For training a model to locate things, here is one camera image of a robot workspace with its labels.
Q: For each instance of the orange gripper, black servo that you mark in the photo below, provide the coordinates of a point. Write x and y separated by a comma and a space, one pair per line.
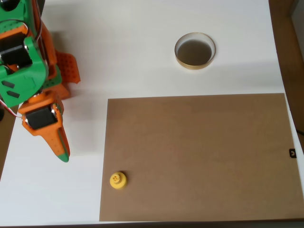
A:
40, 120

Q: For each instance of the small yellow plastic piece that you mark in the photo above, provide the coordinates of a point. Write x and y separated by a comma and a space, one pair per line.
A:
117, 181

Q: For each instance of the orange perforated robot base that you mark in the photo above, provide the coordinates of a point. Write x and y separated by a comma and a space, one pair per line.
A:
69, 66

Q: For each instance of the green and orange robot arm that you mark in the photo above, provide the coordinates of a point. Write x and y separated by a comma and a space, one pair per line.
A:
23, 78

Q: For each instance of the shallow gold-rimmed round bowl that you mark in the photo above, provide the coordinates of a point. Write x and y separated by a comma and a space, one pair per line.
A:
194, 52

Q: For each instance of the brown rectangular board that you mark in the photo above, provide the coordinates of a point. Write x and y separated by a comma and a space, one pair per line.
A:
202, 154

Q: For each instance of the small black tag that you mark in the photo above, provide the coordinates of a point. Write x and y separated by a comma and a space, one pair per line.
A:
291, 155

